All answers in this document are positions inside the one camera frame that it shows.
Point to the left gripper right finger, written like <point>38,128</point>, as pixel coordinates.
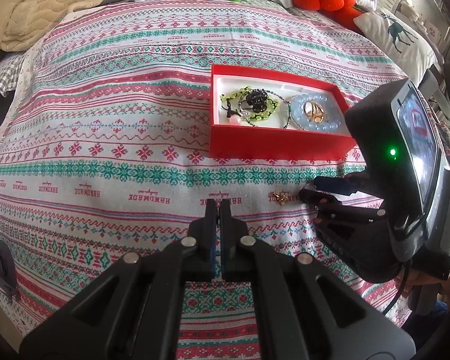
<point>234,264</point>

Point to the white deer pillow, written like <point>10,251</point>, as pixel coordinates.
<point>400,42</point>

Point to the small gold brooch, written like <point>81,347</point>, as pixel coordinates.
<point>280,197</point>

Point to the red jewelry box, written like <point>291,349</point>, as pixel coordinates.
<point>282,132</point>

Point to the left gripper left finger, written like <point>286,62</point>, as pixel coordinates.
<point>201,265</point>

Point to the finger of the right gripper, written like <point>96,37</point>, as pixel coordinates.
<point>335,185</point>
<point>322,202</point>

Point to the gold ring pendant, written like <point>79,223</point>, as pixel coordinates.
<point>314,112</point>

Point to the person's right hand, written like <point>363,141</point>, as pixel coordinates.
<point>416,278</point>

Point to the orange pumpkin plush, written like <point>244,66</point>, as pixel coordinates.
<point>344,12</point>

